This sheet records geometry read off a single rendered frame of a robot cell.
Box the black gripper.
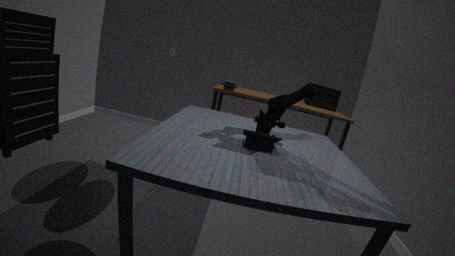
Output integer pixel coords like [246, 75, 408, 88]
[255, 110, 285, 134]

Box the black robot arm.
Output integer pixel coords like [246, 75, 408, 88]
[263, 84, 316, 122]

